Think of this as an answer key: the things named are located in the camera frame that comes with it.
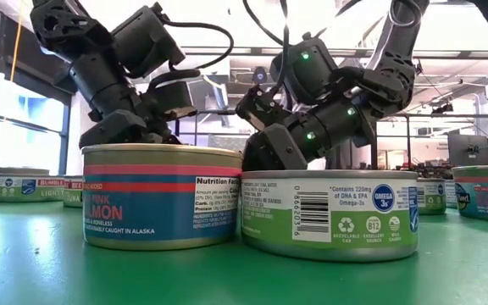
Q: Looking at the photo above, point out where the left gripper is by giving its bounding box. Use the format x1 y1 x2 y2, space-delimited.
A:
78 86 182 149

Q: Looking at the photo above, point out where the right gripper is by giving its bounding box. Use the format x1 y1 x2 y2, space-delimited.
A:
241 108 343 173

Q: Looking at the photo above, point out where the grey speckled panel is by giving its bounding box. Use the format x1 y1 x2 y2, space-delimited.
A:
208 134 245 147

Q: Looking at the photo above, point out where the large bright window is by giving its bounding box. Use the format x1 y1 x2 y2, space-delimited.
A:
0 71 74 177

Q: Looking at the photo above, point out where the dark equipment clutter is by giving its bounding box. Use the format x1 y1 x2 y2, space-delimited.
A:
417 163 455 179

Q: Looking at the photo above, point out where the dark computer monitor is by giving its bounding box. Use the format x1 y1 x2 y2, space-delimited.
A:
447 134 488 167

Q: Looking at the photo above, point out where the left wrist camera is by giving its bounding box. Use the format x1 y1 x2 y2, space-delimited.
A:
147 79 199 123

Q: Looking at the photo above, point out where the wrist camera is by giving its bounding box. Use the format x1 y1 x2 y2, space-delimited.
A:
147 79 199 123
235 84 290 130

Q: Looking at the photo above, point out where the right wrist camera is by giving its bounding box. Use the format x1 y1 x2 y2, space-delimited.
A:
235 84 290 130

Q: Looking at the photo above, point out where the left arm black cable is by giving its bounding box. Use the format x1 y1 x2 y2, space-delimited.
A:
158 19 236 91

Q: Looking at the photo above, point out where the yellow hanging strap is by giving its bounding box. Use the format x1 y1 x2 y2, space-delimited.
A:
9 0 25 82

